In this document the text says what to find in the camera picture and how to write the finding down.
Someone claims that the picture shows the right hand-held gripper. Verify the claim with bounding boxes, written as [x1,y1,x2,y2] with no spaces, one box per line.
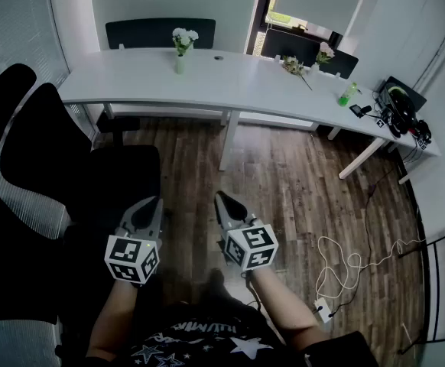
[214,191,279,271]

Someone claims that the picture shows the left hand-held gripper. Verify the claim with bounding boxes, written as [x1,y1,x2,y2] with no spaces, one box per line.
[104,196,165,285]

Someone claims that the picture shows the pink flowers with long stem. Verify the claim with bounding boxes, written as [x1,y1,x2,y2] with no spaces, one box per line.
[281,54,313,91]

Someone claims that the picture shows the pale pink flowers bunch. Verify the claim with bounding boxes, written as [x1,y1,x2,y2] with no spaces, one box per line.
[315,41,335,67]

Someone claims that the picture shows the white flowers bunch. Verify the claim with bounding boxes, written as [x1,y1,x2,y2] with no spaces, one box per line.
[171,28,200,57]

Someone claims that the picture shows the person's right forearm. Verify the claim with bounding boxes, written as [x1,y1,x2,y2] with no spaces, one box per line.
[250,268,330,350]

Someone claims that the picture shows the person's left forearm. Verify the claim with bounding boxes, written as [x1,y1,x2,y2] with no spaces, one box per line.
[86,280,138,359]

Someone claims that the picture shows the person's black shoe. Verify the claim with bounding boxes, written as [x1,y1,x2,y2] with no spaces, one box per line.
[202,268,227,301]

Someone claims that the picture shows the black office chair with headrest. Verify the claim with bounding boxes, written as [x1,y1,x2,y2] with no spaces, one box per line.
[0,63,162,236]

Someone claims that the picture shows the person's black star-print shirt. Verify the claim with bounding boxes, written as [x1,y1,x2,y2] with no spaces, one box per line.
[84,300,378,367]

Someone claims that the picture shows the white table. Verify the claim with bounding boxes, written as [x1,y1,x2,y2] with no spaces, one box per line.
[60,47,442,185]

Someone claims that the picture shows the green plastic bottle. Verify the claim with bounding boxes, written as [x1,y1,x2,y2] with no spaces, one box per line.
[337,82,359,108]

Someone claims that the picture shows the short black desk divider panel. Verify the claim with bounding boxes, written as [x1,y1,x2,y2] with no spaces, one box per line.
[260,28,359,80]

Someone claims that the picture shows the long black desk divider panel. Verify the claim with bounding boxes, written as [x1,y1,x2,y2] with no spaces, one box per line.
[105,18,216,50]

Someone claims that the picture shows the black helmet with green stripe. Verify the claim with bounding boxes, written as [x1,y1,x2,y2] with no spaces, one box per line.
[382,83,417,135]

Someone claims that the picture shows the black metal rack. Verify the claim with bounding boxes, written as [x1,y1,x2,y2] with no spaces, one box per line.
[398,223,445,355]

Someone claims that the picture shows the black wrist cord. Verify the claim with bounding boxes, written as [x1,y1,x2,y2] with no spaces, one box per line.
[241,271,264,310]

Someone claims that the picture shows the white cable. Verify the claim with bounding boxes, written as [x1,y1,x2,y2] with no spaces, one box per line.
[316,235,426,301]

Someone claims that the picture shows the black cable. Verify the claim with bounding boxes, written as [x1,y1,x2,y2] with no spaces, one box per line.
[327,164,399,319]

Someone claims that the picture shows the small black camera device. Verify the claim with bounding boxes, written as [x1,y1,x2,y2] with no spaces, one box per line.
[349,104,372,119]

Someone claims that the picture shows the dark window frame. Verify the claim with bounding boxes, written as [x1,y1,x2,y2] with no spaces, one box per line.
[246,0,384,57]

